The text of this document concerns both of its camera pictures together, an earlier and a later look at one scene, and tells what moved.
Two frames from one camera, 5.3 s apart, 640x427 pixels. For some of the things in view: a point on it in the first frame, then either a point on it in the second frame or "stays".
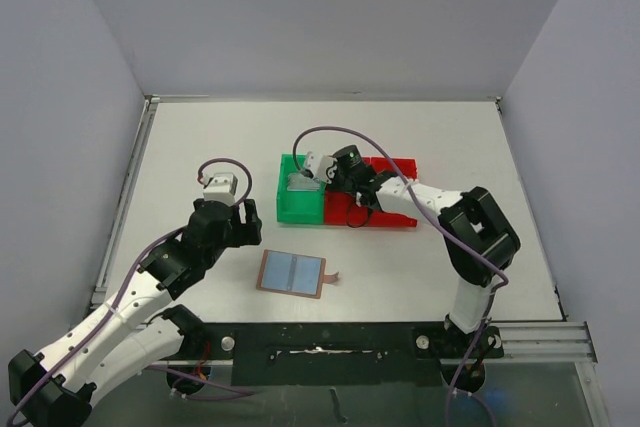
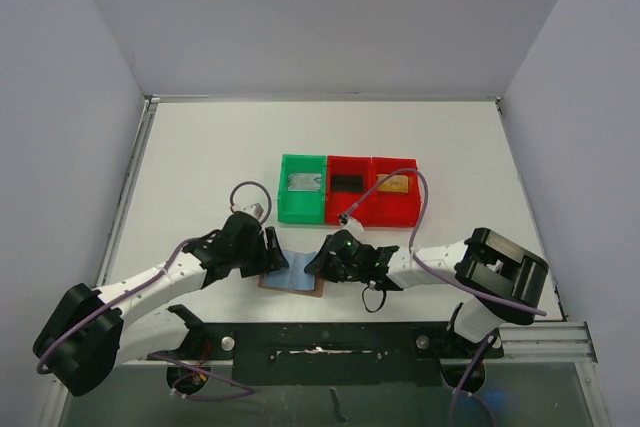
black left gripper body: x=238 y=234 to x=251 y=260
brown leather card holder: x=293 y=273 stays
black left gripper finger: x=251 y=215 to x=275 y=259
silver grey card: x=297 y=182 stays
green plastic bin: x=298 y=205 stays
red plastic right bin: x=408 y=168 stays
